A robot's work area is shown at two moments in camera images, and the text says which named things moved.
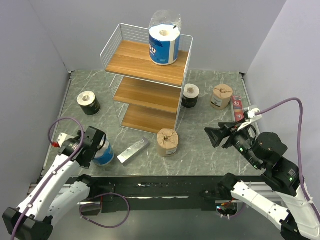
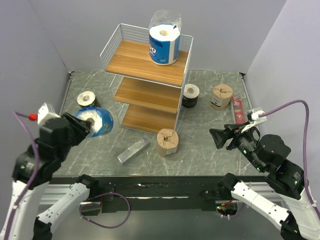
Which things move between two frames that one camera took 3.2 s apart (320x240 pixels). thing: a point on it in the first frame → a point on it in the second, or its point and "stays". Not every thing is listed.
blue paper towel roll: x=164 y=30 stays
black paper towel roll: x=190 y=95 stays
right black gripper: x=214 y=134 stays
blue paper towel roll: x=105 y=155 → x=103 y=118
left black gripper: x=86 y=164 → x=82 y=127
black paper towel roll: x=88 y=103 stays
